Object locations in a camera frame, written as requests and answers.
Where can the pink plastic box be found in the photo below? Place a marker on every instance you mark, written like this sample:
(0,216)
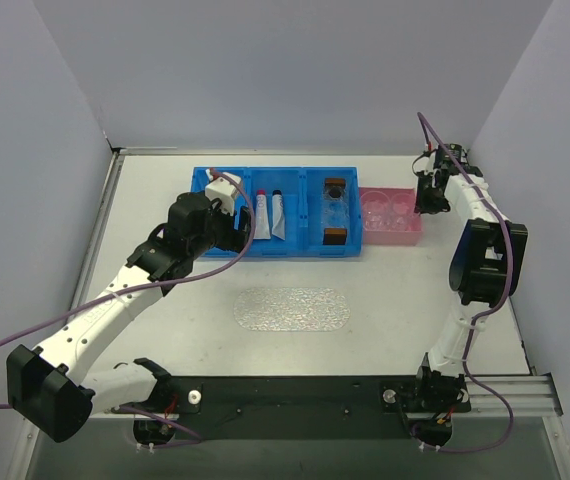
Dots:
(390,238)

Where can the clear holder with brown ends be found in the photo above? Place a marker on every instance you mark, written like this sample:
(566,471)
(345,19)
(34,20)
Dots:
(334,211)

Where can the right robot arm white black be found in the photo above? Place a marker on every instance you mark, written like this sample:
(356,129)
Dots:
(483,273)

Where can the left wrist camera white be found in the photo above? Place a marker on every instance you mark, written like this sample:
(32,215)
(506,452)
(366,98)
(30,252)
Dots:
(221,189)

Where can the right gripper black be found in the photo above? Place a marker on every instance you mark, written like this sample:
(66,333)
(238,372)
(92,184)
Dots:
(428,195)

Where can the blue three-compartment bin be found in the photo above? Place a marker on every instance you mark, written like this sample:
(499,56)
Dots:
(302,189)

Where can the clear plastic cup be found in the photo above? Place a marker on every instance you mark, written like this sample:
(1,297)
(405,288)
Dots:
(403,218)
(375,211)

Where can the red-capped toothpaste tube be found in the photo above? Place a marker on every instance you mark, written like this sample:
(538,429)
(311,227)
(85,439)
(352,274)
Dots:
(262,231)

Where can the aluminium rail frame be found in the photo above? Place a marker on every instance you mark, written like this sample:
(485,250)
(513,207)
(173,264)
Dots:
(528,396)

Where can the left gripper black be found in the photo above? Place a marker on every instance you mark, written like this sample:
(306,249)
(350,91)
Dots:
(238,228)

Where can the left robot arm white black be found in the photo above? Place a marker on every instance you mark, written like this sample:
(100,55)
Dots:
(49,383)

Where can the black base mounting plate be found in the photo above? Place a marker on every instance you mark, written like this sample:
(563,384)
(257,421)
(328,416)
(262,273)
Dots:
(302,408)

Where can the clear textured oval tray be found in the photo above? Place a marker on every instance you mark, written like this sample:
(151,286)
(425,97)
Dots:
(291,309)

